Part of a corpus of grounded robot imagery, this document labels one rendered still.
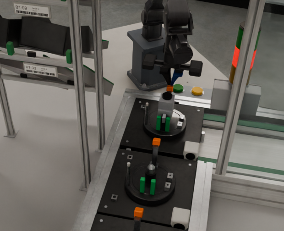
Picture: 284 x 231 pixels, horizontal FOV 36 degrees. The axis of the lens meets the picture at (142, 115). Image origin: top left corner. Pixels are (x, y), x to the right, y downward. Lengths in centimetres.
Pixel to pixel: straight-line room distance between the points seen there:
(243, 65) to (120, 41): 107
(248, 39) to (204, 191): 45
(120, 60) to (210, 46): 193
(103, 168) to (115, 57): 75
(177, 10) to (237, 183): 53
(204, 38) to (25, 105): 242
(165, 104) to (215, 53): 236
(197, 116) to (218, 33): 255
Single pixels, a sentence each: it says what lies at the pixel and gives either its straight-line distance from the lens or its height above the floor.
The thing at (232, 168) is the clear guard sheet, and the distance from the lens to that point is 128.
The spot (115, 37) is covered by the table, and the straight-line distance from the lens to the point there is 206.
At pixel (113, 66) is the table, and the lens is 186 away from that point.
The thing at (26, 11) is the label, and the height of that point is 144.
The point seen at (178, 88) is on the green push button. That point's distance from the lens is 155.
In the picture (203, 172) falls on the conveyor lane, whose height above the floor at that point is 95.
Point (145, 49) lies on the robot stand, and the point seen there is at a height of 106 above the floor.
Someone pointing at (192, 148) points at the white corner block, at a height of 99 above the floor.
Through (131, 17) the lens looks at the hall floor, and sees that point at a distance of 410.
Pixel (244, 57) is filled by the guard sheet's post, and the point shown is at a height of 135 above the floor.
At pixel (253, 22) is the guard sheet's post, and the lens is 100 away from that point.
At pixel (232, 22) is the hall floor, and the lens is 417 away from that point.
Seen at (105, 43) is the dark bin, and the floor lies 121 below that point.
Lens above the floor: 189
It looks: 40 degrees down
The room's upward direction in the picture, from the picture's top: 2 degrees clockwise
